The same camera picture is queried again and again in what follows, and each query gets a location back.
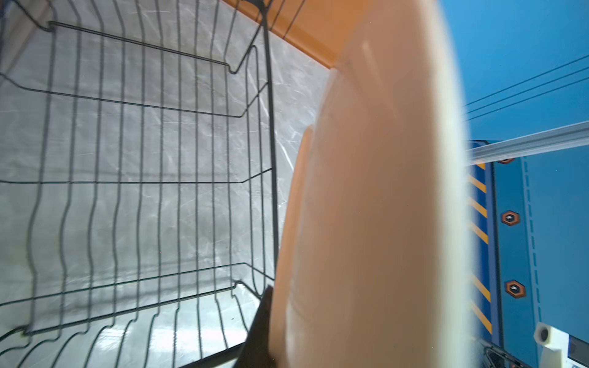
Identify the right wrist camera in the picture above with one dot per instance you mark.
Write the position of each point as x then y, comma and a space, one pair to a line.
560, 349

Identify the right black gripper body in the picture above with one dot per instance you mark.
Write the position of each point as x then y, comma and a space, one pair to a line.
489, 355

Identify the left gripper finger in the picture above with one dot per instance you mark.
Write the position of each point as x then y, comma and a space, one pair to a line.
255, 353

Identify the black wire dish rack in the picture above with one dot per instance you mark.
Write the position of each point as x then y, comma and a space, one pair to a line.
139, 185

